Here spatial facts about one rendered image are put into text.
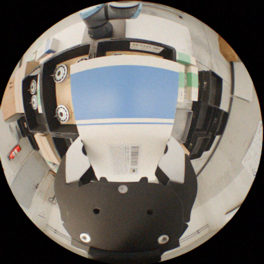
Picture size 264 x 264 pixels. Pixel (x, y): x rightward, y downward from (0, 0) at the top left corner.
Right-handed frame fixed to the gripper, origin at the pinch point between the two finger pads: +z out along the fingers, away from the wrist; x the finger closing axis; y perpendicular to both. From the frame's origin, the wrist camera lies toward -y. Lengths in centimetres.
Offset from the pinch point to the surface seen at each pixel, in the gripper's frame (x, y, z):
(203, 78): 84, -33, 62
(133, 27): 4, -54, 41
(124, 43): -0.6, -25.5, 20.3
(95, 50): -10.7, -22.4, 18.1
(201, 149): 113, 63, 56
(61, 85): -34.7, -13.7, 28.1
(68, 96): -30.6, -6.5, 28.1
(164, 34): 25, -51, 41
